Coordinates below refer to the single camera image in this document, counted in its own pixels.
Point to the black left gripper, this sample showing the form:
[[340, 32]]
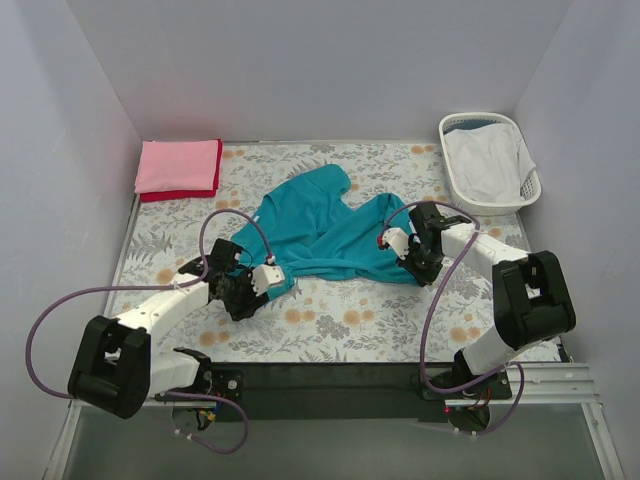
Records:
[[245, 302]]

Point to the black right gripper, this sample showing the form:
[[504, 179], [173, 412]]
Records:
[[417, 265]]

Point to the teal t shirt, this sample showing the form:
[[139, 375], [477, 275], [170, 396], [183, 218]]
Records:
[[312, 232]]

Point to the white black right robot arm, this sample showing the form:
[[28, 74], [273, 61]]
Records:
[[530, 298]]

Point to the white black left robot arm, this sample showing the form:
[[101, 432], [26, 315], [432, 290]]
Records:
[[118, 366]]

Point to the floral table mat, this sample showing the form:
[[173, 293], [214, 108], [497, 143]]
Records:
[[350, 321]]

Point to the white t shirt in basket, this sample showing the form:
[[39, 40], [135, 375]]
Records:
[[486, 163]]

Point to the red folded t shirt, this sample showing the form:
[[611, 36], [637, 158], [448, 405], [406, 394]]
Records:
[[200, 192]]

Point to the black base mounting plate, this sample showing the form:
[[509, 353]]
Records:
[[337, 391]]

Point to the pink folded t shirt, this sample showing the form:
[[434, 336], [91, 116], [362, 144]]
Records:
[[177, 165]]

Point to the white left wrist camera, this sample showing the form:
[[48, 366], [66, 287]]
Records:
[[265, 276]]

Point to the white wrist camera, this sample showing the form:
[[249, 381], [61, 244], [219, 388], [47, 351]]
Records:
[[395, 239], [265, 276]]

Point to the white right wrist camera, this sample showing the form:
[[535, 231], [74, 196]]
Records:
[[395, 239]]

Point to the aluminium frame rail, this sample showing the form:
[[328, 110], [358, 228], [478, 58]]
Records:
[[352, 421]]

